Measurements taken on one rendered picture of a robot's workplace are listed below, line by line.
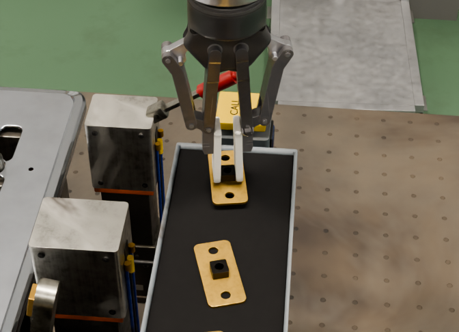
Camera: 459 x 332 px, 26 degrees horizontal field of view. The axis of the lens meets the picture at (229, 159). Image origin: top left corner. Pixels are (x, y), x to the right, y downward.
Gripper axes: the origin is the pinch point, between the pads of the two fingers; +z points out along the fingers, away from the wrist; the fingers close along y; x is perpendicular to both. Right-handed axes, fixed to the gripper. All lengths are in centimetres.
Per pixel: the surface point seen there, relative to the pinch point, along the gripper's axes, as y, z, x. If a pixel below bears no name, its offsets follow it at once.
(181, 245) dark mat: 5.5, 4.8, 9.1
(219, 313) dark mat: 2.2, 4.8, 18.2
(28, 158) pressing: 25.5, 20.7, -23.7
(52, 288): 19.3, 10.1, 9.1
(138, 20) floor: 14, 121, -203
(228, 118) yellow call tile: -1.0, 4.8, -10.8
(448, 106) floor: -79, 121, -149
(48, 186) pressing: 22.4, 20.4, -17.6
